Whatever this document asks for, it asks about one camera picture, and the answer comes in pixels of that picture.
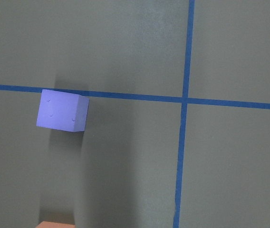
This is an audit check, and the purple foam block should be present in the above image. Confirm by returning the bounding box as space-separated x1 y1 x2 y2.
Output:
36 89 89 132

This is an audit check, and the orange foam block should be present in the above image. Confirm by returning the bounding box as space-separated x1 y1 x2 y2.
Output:
36 221 76 228

